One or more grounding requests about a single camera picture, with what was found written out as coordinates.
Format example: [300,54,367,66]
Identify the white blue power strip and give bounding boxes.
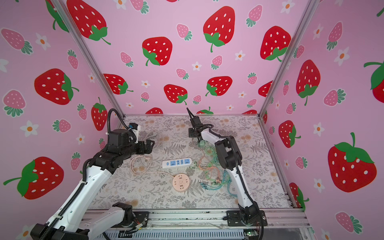
[162,158,193,169]

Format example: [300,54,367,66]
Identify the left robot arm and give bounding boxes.
[31,123,155,240]

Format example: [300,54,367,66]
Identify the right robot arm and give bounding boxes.
[187,110,265,229]

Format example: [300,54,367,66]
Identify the green plug adapter front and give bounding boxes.
[198,140,206,148]

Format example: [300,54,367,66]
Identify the round pink power socket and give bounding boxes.
[172,174,190,193]

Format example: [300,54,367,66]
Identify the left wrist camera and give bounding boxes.
[130,123,141,135]

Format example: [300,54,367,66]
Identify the green cable bundle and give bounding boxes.
[191,140,250,200]

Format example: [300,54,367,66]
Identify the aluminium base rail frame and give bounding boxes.
[58,208,316,240]

